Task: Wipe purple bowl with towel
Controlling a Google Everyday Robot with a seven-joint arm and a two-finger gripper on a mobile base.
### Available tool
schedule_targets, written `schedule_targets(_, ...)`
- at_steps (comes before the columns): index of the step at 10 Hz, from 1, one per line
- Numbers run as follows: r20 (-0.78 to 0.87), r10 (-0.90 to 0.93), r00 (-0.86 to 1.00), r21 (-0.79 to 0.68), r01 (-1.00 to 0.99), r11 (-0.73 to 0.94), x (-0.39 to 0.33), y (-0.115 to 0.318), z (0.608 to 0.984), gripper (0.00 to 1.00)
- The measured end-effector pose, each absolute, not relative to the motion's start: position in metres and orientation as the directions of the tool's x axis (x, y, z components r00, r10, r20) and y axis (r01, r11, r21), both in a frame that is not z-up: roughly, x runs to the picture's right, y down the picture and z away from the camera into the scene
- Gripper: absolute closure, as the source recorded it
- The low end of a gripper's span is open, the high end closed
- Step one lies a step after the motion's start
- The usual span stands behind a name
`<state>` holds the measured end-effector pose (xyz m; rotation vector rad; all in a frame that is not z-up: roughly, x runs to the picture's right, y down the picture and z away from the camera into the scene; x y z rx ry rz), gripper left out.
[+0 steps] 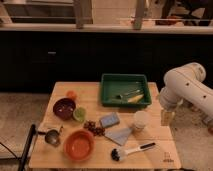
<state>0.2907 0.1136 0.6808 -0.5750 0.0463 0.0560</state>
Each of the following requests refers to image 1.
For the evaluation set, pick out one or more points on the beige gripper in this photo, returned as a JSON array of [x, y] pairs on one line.
[[166, 117]]

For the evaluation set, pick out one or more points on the grey blue towel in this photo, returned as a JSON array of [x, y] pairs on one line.
[[120, 136]]

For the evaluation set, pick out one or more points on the purple bowl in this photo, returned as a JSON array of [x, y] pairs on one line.
[[64, 108]]

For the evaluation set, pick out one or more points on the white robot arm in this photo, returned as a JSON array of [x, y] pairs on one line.
[[185, 83]]

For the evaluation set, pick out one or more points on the orange bowl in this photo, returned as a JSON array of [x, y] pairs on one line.
[[79, 145]]

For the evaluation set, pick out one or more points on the white paper cup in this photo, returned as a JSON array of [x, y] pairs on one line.
[[140, 120]]

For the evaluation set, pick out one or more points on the metal utensil in tray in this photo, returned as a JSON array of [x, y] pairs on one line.
[[120, 96]]

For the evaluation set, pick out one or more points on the blue sponge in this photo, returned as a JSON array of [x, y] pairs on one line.
[[109, 120]]

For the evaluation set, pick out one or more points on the green plastic tray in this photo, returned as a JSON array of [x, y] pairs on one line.
[[115, 84]]

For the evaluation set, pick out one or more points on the bunch of dark grapes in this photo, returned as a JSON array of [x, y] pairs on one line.
[[92, 127]]

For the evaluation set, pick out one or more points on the green lime cup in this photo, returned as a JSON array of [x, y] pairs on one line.
[[79, 114]]

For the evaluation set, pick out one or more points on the small orange fruit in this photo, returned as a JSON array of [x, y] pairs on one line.
[[72, 95]]

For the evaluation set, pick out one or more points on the metal measuring cup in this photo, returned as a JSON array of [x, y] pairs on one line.
[[51, 134]]

